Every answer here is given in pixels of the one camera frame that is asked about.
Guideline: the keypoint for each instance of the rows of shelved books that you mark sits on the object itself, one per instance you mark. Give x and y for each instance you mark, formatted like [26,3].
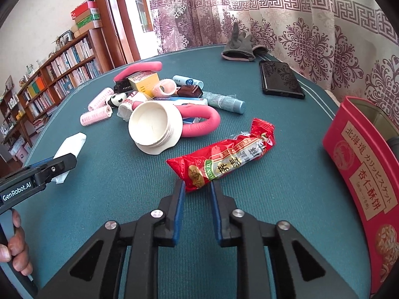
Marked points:
[78,49]

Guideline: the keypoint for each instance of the black comb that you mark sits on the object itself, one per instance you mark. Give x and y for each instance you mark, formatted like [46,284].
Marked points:
[123,86]

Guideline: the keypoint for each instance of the cardboard box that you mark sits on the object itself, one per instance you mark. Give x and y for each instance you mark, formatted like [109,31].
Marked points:
[89,28]

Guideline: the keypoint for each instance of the dark brown small box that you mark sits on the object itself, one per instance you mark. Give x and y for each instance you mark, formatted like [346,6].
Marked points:
[190,91]

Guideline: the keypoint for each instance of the panda figure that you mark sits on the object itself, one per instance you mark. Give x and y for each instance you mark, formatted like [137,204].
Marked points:
[113,99]

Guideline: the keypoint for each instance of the patterned curtain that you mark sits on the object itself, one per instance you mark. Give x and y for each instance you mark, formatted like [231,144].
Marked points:
[311,21]

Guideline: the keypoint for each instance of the wooden bookshelf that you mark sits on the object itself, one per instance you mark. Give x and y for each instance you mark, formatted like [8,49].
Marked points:
[98,53]

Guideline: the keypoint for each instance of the yellow medicine box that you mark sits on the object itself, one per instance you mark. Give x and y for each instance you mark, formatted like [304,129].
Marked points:
[143,82]

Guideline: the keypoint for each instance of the red white small packet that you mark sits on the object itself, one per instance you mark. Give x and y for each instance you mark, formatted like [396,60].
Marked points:
[135,95]

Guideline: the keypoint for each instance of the grey work glove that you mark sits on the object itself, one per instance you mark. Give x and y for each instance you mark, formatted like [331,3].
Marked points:
[238,49]

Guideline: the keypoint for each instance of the white plastic cup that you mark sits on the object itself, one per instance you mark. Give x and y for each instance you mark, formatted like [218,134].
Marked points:
[149,124]

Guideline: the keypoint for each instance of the blue white medicine box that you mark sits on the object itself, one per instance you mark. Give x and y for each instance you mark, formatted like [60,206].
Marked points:
[187,100]

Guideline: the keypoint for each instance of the black phone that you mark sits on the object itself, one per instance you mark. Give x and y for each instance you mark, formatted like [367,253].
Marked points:
[280,79]

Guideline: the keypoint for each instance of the red gift box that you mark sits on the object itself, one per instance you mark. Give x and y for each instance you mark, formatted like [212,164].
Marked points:
[84,8]

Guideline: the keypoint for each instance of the green gift box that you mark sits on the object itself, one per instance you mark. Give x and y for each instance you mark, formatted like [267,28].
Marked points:
[89,20]

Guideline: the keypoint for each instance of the teal tube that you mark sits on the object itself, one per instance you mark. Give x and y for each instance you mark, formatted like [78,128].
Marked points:
[224,102]

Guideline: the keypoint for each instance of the wooden door frame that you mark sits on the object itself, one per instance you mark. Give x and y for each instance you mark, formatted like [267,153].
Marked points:
[106,21]

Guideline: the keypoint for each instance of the white blue tube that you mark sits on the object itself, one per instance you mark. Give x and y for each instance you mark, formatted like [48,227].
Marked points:
[187,81]

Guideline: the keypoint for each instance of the pink foam curler rod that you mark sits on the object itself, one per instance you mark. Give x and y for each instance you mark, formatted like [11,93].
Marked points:
[140,68]
[212,121]

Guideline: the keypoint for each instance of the person's left hand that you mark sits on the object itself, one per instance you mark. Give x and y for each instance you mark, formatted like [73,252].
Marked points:
[18,243]

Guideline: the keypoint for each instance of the small wooden shelf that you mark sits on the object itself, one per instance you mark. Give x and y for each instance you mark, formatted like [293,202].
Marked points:
[12,112]

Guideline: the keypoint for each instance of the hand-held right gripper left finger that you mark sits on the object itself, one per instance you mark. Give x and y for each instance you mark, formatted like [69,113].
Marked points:
[179,211]

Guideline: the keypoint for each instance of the white tissue packet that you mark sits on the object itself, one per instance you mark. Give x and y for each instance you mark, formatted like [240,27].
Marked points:
[70,144]

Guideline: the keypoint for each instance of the red tin container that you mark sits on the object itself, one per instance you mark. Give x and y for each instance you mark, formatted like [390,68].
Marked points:
[352,162]

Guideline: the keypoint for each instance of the film strip picture frame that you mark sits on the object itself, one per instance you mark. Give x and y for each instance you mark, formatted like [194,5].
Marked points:
[65,36]

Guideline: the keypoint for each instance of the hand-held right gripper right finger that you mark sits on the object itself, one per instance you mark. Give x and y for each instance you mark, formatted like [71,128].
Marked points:
[216,211]

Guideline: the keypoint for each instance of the red snack packet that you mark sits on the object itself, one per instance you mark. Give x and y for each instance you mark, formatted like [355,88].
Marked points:
[224,155]

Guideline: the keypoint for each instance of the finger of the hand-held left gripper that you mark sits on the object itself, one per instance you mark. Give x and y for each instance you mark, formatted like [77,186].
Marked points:
[59,165]
[40,163]

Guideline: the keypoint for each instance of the white wrapper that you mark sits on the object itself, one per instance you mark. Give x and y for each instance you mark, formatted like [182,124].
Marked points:
[124,110]

